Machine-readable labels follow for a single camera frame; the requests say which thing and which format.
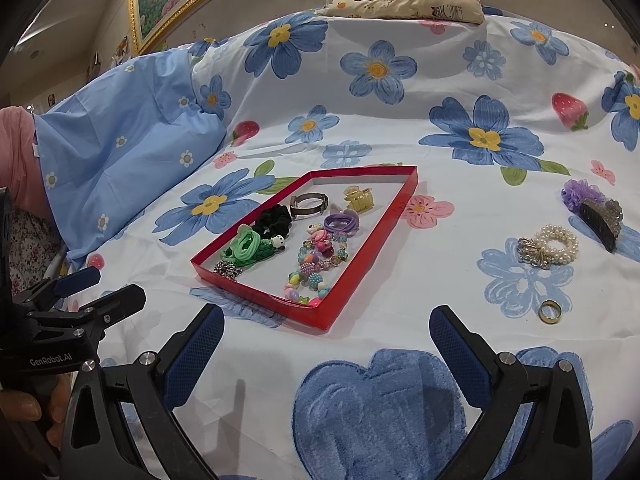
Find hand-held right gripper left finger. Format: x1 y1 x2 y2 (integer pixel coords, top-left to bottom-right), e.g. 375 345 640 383
59 302 226 480

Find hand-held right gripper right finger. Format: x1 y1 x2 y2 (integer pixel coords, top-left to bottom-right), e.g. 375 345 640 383
429 304 593 480

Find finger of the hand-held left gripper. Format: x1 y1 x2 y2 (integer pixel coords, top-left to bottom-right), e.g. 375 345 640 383
22 266 102 313
67 284 147 343

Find red jewelry tray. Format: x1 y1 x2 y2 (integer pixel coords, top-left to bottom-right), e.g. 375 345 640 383
190 165 419 333

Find light green hair tie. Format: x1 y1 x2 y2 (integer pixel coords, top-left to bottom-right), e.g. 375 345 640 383
222 225 262 263

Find dark green panda hair tie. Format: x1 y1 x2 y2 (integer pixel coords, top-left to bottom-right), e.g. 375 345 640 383
250 234 288 262

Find colorful bead bracelet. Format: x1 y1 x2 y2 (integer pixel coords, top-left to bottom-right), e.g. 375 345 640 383
284 237 351 307

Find pink charm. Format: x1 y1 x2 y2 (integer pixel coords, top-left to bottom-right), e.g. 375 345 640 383
306 222 333 256

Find person's left hand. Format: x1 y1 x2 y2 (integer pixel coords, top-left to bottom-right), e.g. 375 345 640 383
0 375 73 453

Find small floral patterned cloth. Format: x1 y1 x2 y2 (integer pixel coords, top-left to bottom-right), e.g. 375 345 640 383
10 207 68 296

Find blue flowered pillow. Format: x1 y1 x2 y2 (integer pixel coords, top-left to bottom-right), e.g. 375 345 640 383
32 50 228 271

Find pink cloth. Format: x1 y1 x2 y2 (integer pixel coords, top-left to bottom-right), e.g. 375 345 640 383
0 106 51 221

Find black scrunchie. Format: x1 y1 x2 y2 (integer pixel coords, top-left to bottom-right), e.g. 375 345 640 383
250 206 293 238

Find yellow hair claw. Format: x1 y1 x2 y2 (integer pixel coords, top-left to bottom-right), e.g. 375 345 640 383
342 185 376 212

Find metal bangle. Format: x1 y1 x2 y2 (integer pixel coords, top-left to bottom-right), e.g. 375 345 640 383
289 192 330 222

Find black glitter hair claw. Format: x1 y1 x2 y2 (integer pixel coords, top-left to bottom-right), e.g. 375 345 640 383
579 197 623 253

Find purple mesh scrunchie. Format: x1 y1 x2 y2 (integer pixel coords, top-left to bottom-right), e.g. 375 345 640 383
561 179 603 211

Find floral bedsheet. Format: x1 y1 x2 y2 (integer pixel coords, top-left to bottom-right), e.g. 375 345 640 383
65 7 640 480

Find pearl bracelet with silver ornament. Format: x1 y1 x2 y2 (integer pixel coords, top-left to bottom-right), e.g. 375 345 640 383
516 224 580 267

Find purple hair tie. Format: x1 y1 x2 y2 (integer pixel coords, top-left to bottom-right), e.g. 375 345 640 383
323 211 360 236

